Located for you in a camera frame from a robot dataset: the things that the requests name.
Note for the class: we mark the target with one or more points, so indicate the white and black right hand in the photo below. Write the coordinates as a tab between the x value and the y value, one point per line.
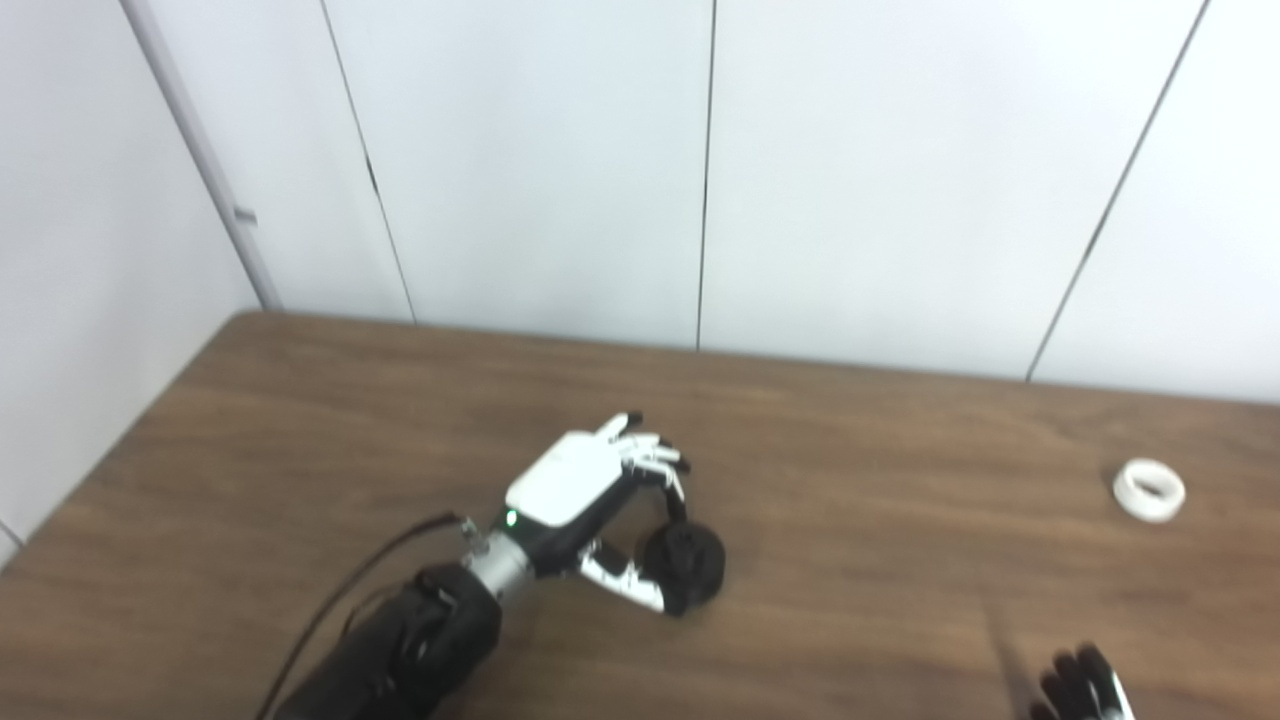
1085	690

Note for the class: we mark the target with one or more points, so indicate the white and black left hand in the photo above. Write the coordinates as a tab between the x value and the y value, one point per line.
565	480

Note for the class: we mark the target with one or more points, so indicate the round black part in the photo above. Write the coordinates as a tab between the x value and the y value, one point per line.
690	565

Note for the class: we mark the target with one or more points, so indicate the small grey wall tag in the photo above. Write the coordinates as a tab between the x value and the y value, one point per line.
245	215

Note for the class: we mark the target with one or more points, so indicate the grey wall corner trim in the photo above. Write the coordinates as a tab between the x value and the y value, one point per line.
200	150

